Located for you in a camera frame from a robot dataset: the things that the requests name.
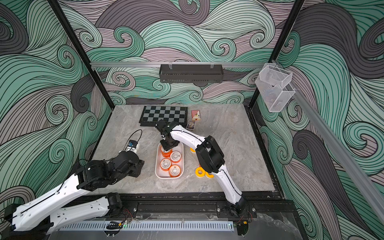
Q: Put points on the white storage box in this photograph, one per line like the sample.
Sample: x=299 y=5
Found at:
x=165 y=174

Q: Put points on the clear acrylic bin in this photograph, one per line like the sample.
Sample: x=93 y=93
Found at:
x=274 y=85

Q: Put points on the red card box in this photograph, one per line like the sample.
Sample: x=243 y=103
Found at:
x=196 y=115

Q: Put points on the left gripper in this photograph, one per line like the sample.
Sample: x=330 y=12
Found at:
x=138 y=168

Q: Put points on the orange tape roll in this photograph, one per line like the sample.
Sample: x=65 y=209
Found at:
x=175 y=157
x=166 y=153
x=174 y=171
x=165 y=164

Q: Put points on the purple card box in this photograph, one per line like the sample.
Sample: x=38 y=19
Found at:
x=191 y=125

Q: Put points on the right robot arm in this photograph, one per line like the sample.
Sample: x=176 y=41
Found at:
x=210 y=156

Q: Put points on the white perforated strip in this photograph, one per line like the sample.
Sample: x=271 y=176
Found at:
x=183 y=225

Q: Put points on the black wall shelf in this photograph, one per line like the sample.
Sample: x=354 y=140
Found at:
x=187 y=73

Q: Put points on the yellow tape roll lower left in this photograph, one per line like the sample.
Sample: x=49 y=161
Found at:
x=200 y=172

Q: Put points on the black chessboard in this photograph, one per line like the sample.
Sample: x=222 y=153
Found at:
x=152 y=114

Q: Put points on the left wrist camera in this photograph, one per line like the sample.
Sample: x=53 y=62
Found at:
x=132 y=146

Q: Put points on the yellow tape roll lower right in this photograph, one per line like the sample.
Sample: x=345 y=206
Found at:
x=208 y=175

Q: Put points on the orange tape roll top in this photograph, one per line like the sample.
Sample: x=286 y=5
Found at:
x=166 y=153

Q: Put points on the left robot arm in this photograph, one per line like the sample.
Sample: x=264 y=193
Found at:
x=48 y=213

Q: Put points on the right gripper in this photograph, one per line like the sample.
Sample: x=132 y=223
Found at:
x=168 y=144

